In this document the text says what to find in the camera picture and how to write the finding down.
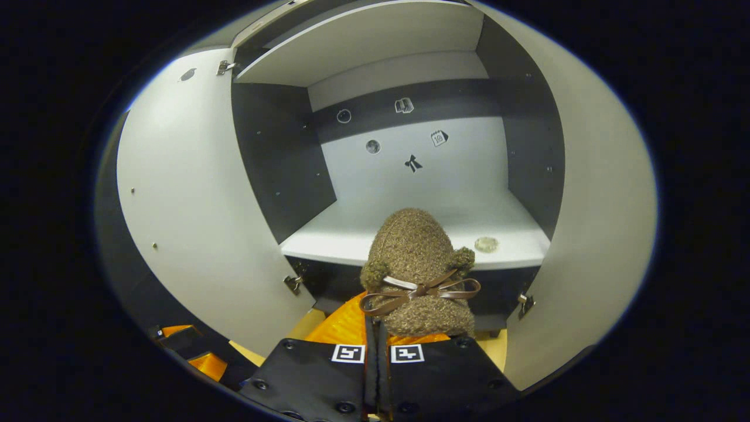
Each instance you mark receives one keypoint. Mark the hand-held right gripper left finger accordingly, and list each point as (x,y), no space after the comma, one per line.
(310,381)

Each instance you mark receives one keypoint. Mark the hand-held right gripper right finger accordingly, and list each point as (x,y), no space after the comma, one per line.
(451,381)

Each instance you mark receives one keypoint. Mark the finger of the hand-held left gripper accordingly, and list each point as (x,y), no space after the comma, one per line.
(231,369)
(181,341)

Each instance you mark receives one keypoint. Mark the white shoe cabinet door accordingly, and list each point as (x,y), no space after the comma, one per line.
(199,205)
(603,205)

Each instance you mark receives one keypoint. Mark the brown fuzzy shoe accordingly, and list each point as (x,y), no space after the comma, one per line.
(416,246)

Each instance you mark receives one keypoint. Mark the white grey shoe cabinet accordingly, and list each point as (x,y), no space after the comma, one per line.
(422,193)

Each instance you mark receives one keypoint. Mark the small clear round disc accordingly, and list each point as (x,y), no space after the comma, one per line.
(486,244)

